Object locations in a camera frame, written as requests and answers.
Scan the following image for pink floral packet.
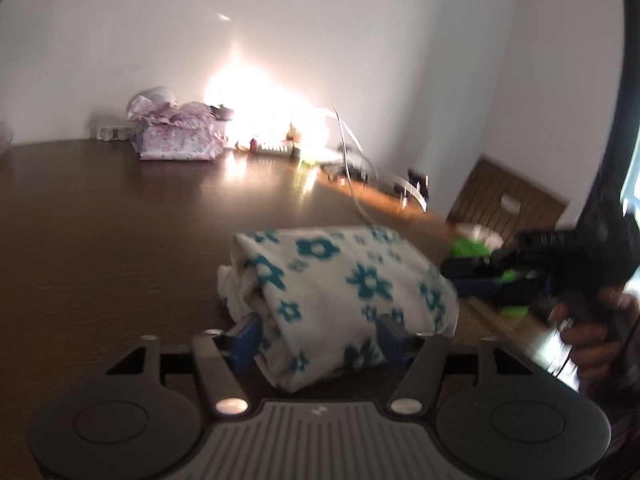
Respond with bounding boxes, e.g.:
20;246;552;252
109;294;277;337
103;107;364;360
126;99;227;162

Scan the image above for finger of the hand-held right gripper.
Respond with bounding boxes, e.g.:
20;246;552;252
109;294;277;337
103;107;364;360
439;249;547;280
451;279;554;312

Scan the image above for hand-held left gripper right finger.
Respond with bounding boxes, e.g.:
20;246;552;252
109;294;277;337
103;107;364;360
375;313;545;414

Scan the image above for small black device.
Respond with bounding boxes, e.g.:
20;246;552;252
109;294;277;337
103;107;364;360
406;168;431;202

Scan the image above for window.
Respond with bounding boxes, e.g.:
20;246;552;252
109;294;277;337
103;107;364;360
619;125;640;223

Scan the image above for bright green object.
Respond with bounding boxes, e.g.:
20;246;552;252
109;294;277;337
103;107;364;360
449;237;532;317

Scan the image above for white power strip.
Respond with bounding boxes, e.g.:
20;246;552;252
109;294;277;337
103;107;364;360
96;126;137;142

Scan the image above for white crumpled cloth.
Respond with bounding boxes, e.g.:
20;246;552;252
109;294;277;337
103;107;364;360
460;224;504;250

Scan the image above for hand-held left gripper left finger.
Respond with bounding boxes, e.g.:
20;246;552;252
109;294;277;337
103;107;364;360
105;312;263;417

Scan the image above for white teal floral garment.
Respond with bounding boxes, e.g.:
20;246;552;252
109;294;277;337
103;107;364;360
216;226;462;392

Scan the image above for wooden chair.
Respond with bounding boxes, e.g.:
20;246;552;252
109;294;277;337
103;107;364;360
444;156;572;252

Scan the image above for clear plastic strip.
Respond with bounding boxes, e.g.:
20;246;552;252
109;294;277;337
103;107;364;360
324;104;432;223

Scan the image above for person's right hand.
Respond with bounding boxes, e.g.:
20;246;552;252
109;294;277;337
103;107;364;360
561;286;640;387

